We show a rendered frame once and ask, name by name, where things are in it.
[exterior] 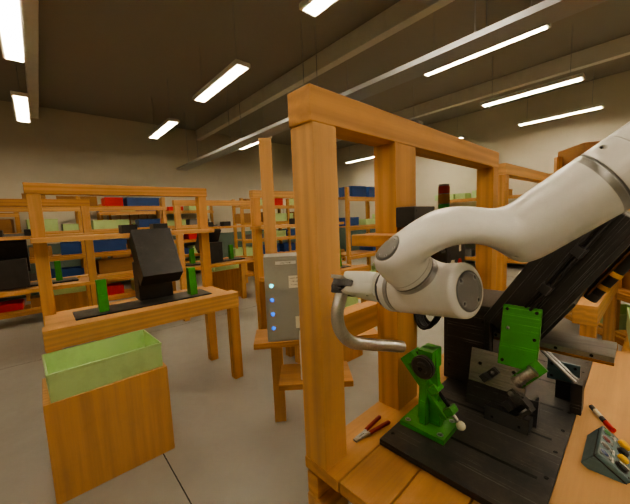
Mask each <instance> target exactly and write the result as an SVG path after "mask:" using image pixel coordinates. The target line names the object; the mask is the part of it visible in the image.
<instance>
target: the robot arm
mask: <svg viewBox="0 0 630 504"><path fill-rule="evenodd" d="M629 209H630V122H629V123H627V124H626V125H624V126H623V127H621V128H620V129H618V130H617V131H615V132H614V133H612V134H611V135H609V136H608V137H606V138H605V139H604V140H602V141H601V142H599V143H598V144H596V145H595V146H593V147H592V148H590V149H589V150H587V151H586V152H584V153H583V154H581V155H580V156H578V157H577V158H575V159H574V160H572V161H571V162H569V163H568V164H567V165H565V166H564V167H562V168H561V169H559V170H558V171H556V172H555V173H553V174H552V175H551V176H549V177H548V178H546V179H545V180H543V181H542V182H540V183H539V184H537V185H536V186H535V187H533V188H532V189H530V190H529V191H527V192H526V193H524V194H523V195H521V196H520V197H518V198H517V199H516V200H514V201H513V202H511V203H510V204H508V205H506V206H503V207H499V208H483V207H472V206H453V207H446V208H442V209H438V210H434V211H432V212H429V213H427V214H425V215H423V216H421V217H420V218H418V219H416V220H415V221H413V222H412V223H410V224H409V225H407V226H406V227H404V228H403V229H402V230H400V231H399V232H397V233H396V234H395V235H393V236H392V237H391V238H389V239H388V240H387V241H386V242H385V243H384V244H383V245H382V246H381V247H380V248H379V249H378V251H377V252H376V254H375V257H374V265H375V267H376V270H377V271H378V272H379V273H378V272H368V271H346V272H344V275H343V276H344V277H345V278H347V279H336V278H334V279H333V282H332V285H331V292H332V293H344V294H348V296H349V297H357V298H361V299H365V300H369V301H374V302H379V304H380V305H382V306H383V307H384V308H385V309H387V310H389V311H393V312H403V313H412V314H422V315H431V316H440V317H449V318H458V319H469V318H472V317H473V316H475V315H476V314H477V312H478V311H479V309H480V307H481V305H482V301H483V284H482V280H481V277H480V275H479V273H478V272H477V270H476V269H475V268H474V267H473V266H472V265H470V264H468V263H465V262H459V263H443V262H439V261H437V260H435V259H433V258H432V257H431V256H432V255H433V254H435V253H437V252H439V251H441V250H443V249H446V248H448V247H451V246H455V245H461V244H480V245H485V246H488V247H491V248H493V249H495V250H497V251H499V252H500V253H502V254H504V255H505V256H507V257H508V258H510V259H512V260H515V261H518V262H531V261H534V260H537V259H540V258H542V257H544V256H546V255H548V254H550V253H552V252H554V251H556V250H557V249H559V248H561V247H563V246H564V245H566V244H568V243H570V242H571V241H573V240H575V239H577V238H579V237H580V236H582V235H584V234H586V233H588V232H589V231H591V230H593V229H595V228H597V227H598V226H600V225H602V224H604V223H606V222H607V221H609V220H611V219H613V218H615V217H616V216H618V215H620V214H622V213H624V212H625V211H627V210H629ZM345 286H346V287H345Z"/></svg>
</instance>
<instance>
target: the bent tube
mask: <svg viewBox="0 0 630 504"><path fill-rule="evenodd" d="M331 278H336V279H347V278H345V277H344V276H342V275H335V274H331ZM347 296H348V294H344V293H335V295H334V299H333V303H332V308H331V323H332V327H333V330H334V332H335V335H336V336H337V338H338V339H339V340H340V342H341V343H343V344H344V345H345V346H347V347H349V348H351V349H354V350H367V351H385V352H405V350H406V344H405V342H404V341H399V340H387V339H375V338H363V337H355V336H353V335H352V334H350V333H349V331H348V330H347V328H346V326H345V322H344V309H345V304H346V300H347Z"/></svg>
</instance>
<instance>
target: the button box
mask: <svg viewBox="0 0 630 504"><path fill-rule="evenodd" d="M604 429H606V428H605V427H604V426H601V427H600V428H598V429H596V430H595V431H593V432H591V433H590V434H588V435H587V438H586V443H585V447H584V451H583V455H582V460H581V463H582V464H583V465H584V466H585V467H586V468H587V469H589V470H592V471H594V472H597V473H599V474H601V475H604V476H606V477H609V478H611V479H613V480H616V481H618V482H621V483H623V484H626V485H627V484H629V483H630V470H629V472H627V473H626V472H624V471H622V470H621V469H620V468H619V467H618V465H617V463H616V462H617V461H621V460H620V459H619V458H618V454H622V453H621V452H620V451H619V449H618V448H619V447H621V446H620V444H619V443H618V440H619V439H618V438H617V437H616V436H615V435H613V434H612V433H611V432H610V431H609V430H607V429H606V430H607V431H609V432H610V433H611V435H612V436H609V435H608V434H606V432H605V431H604ZM603 435H605V436H606V437H608V438H609V440H610V441H611V443H609V442H607V441H606V440H605V439H604V437H603ZM602 442H605V443H606V444H607V445H608V446H609V448H610V450H609V449H607V448H606V447H604V445H603V444H602ZM601 448H602V449H604V450H605V451H606V452H607V453H608V455H609V457H607V456H606V455H604V454H603V453H602V451H601ZM628 452H629V454H630V451H628ZM627 459H628V460H629V464H626V465H627V466H628V468H629V469H630V455H629V457H627Z"/></svg>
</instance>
